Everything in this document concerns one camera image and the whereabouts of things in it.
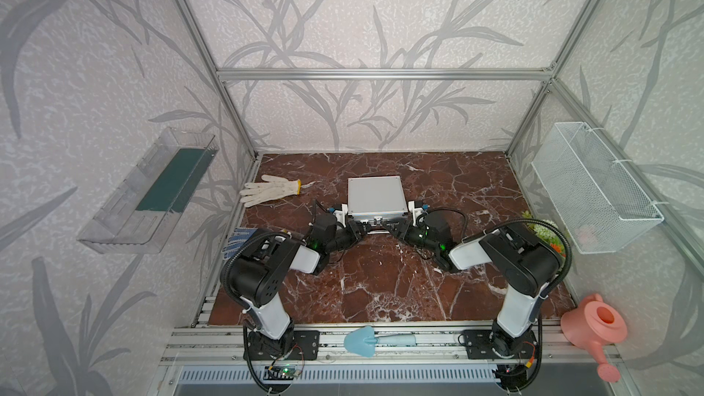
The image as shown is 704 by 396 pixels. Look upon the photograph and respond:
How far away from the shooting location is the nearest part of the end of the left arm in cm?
74

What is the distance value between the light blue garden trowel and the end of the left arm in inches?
9.4

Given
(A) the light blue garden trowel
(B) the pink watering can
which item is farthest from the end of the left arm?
(B) the pink watering can

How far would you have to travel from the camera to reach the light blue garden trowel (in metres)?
0.74

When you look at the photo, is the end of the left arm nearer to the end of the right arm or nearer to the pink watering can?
the end of the right arm
